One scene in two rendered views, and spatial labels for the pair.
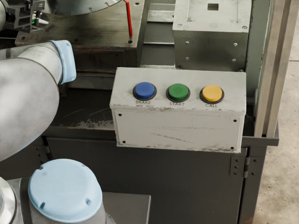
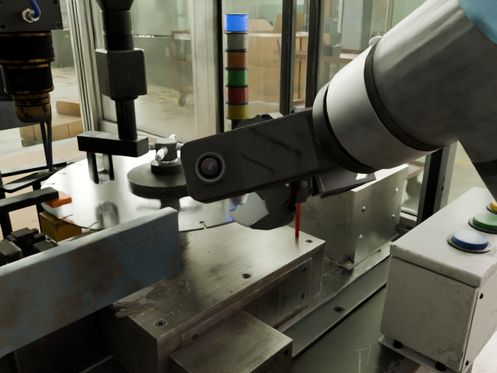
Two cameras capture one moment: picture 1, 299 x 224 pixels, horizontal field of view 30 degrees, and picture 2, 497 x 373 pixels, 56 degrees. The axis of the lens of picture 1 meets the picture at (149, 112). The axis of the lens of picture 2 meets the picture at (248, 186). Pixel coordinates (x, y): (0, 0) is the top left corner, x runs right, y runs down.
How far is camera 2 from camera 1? 1.10 m
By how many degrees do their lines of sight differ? 52
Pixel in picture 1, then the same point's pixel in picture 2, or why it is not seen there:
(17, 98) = not seen: outside the picture
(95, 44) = (279, 265)
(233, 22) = not seen: hidden behind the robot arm
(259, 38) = (454, 146)
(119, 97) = (468, 264)
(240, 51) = (398, 200)
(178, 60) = (353, 245)
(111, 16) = (237, 235)
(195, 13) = not seen: hidden behind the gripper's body
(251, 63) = (445, 189)
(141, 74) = (424, 234)
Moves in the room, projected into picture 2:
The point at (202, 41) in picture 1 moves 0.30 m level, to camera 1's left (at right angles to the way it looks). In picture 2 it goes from (374, 200) to (285, 280)
